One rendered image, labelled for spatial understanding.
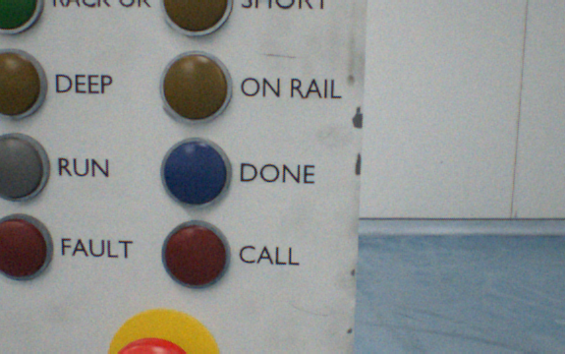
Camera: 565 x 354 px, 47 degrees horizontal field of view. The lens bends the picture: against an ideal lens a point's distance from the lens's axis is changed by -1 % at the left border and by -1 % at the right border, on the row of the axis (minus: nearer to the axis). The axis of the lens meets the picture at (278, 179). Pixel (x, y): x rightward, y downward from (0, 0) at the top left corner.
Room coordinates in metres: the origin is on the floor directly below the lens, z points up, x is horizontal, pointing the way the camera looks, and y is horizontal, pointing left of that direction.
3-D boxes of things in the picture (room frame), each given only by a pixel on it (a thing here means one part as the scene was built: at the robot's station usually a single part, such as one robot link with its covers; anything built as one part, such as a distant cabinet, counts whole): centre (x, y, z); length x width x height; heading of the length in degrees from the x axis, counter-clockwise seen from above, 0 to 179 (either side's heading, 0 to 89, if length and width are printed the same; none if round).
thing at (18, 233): (0.28, 0.11, 0.94); 0.03 x 0.01 x 0.03; 86
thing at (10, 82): (0.28, 0.11, 1.01); 0.03 x 0.01 x 0.03; 86
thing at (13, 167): (0.28, 0.11, 0.98); 0.03 x 0.01 x 0.03; 86
